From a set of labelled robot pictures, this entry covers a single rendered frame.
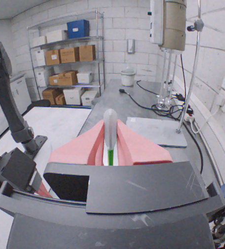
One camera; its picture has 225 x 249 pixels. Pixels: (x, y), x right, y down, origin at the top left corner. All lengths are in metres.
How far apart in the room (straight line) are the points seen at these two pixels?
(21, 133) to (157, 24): 0.61
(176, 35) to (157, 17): 0.09
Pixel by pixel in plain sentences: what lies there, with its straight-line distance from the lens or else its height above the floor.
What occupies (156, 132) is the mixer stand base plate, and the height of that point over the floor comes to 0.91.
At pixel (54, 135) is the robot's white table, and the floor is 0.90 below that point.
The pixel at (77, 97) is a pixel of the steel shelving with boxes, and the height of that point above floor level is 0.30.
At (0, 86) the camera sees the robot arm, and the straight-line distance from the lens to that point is 0.45.
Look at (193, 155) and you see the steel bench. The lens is 0.61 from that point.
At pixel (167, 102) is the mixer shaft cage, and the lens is 0.56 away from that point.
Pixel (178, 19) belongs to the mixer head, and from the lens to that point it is 0.50.
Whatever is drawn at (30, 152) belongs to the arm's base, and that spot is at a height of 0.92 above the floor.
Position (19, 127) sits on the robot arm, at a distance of 0.51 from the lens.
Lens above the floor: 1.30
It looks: 36 degrees down
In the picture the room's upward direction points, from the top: 1 degrees counter-clockwise
